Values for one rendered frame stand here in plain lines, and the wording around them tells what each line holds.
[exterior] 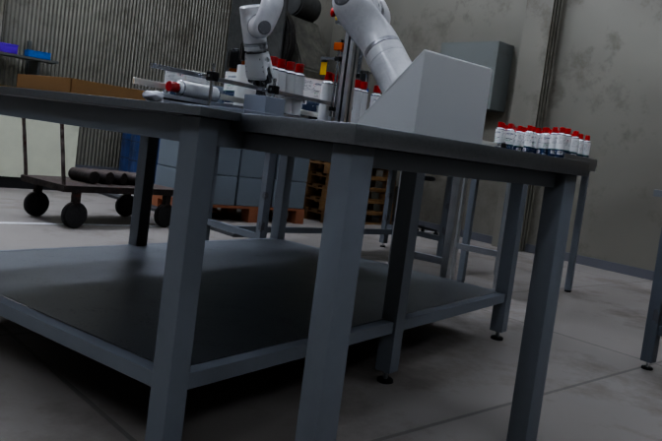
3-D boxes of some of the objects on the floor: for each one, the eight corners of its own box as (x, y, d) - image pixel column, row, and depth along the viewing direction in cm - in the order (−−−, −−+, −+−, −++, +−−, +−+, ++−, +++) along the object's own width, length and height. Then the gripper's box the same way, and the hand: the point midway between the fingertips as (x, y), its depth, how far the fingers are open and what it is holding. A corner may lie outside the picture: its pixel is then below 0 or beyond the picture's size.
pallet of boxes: (254, 211, 735) (268, 97, 728) (302, 223, 676) (318, 100, 668) (150, 207, 654) (165, 79, 646) (195, 220, 594) (211, 81, 586)
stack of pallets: (347, 215, 829) (355, 152, 824) (392, 224, 776) (401, 157, 771) (277, 212, 755) (286, 143, 750) (322, 223, 702) (332, 149, 697)
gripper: (233, 49, 251) (239, 99, 257) (264, 50, 242) (270, 101, 248) (247, 46, 256) (253, 94, 263) (278, 47, 248) (284, 97, 254)
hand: (261, 93), depth 255 cm, fingers closed, pressing on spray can
